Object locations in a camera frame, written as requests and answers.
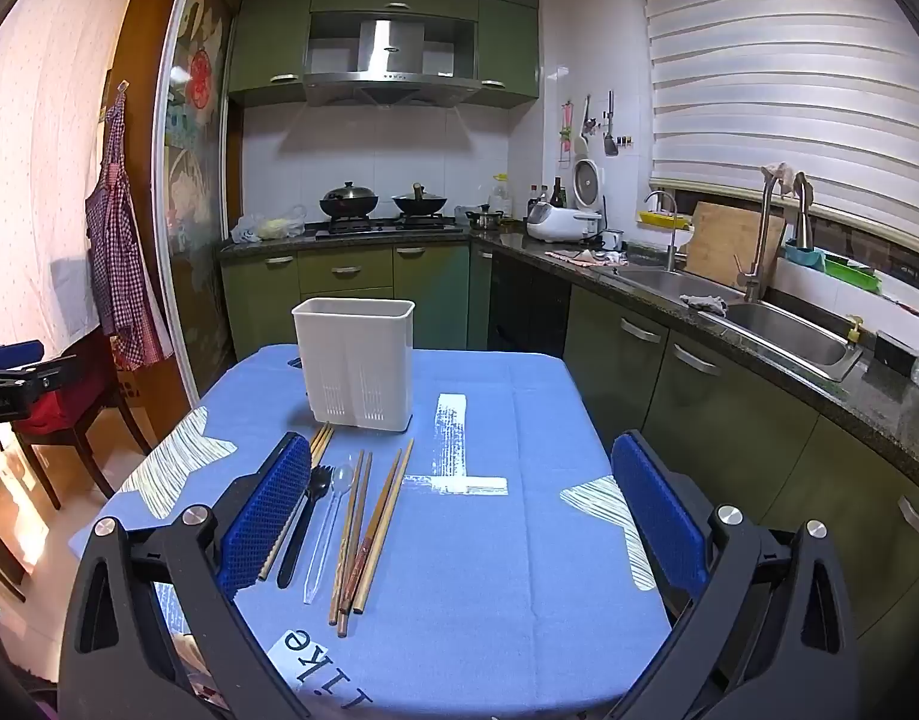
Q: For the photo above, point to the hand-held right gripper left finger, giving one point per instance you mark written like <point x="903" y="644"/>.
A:
<point x="268" y="517"/>

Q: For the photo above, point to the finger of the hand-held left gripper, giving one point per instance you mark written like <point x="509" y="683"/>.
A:
<point x="24" y="390"/>
<point x="17" y="352"/>

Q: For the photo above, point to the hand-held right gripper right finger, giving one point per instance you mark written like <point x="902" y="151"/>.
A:
<point x="658" y="510"/>

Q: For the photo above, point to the dark brown chopstick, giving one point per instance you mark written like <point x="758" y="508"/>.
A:
<point x="347" y="532"/>
<point x="357" y="540"/>

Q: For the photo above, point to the light bamboo chopstick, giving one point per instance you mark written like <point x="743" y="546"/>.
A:
<point x="318" y="444"/>
<point x="327" y="444"/>

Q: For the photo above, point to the light brown wooden chopstick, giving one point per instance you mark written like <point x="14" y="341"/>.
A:
<point x="383" y="502"/>
<point x="394" y="502"/>

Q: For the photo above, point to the white plastic utensil holder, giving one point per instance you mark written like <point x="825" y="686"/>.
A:
<point x="354" y="360"/>

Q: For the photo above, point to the black plastic fork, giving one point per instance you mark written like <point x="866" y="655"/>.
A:
<point x="298" y="540"/>

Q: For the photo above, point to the wooden chair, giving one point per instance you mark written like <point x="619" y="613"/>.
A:
<point x="69" y="405"/>

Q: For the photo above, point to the clear plastic spoon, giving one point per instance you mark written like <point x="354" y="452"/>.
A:
<point x="343" y="476"/>

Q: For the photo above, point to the checkered apron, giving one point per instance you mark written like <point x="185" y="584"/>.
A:
<point x="122" y="262"/>

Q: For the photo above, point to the blue printed tablecloth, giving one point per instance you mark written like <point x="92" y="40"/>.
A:
<point x="504" y="577"/>

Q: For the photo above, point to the grey rag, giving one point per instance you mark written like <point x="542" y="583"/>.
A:
<point x="705" y="304"/>

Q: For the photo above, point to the steel kitchen sink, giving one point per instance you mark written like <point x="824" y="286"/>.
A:
<point x="789" y="334"/>

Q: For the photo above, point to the sliding glass door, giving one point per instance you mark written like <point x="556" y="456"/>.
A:
<point x="197" y="165"/>

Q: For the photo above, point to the pink dish cloth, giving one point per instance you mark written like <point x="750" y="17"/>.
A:
<point x="579" y="256"/>

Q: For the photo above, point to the wooden cutting board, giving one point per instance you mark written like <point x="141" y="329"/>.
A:
<point x="722" y="247"/>

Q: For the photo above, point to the small curved faucet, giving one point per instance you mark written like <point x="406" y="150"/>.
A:
<point x="671" y="240"/>

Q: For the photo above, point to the white cup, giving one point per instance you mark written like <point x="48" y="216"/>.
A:
<point x="613" y="240"/>

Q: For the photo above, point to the clear plastic bag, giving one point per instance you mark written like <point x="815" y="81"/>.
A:
<point x="268" y="226"/>

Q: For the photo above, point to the tall steel faucet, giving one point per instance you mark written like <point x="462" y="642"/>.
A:
<point x="759" y="240"/>

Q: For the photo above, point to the yellow tray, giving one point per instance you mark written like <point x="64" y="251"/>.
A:
<point x="662" y="220"/>

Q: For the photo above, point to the white rice cooker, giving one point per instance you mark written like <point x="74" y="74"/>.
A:
<point x="561" y="221"/>

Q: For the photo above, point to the green plastic tray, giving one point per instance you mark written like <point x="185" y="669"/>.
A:
<point x="853" y="274"/>

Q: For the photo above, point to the black gas stove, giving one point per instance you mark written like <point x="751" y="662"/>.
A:
<point x="388" y="226"/>

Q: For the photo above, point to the black wok with lid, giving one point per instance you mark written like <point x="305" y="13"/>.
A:
<point x="348" y="202"/>

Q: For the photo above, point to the dark sauce bottles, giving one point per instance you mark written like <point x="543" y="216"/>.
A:
<point x="553" y="195"/>

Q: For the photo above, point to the small steel pot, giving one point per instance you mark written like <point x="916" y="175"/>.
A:
<point x="486" y="219"/>

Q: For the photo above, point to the cooking oil bottle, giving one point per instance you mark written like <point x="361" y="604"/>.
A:
<point x="501" y="199"/>

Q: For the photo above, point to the hanging black spatula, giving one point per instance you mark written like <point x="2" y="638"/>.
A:
<point x="610" y="139"/>

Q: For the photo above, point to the white roller blind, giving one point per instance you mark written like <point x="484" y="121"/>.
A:
<point x="789" y="67"/>

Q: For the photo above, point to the steel range hood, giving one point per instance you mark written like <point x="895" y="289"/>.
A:
<point x="390" y="52"/>

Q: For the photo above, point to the green wall cabinets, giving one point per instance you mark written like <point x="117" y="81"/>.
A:
<point x="504" y="45"/>

